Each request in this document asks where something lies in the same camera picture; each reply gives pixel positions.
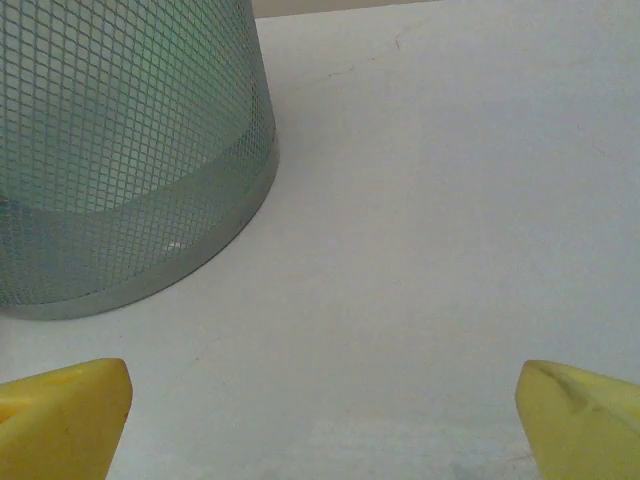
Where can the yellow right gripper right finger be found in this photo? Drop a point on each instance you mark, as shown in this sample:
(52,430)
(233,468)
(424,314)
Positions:
(585,430)

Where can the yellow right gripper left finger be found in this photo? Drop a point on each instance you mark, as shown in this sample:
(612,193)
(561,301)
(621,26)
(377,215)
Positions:
(65,425)

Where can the grey plastic bin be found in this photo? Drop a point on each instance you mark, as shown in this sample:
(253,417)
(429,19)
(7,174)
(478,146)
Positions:
(125,150)

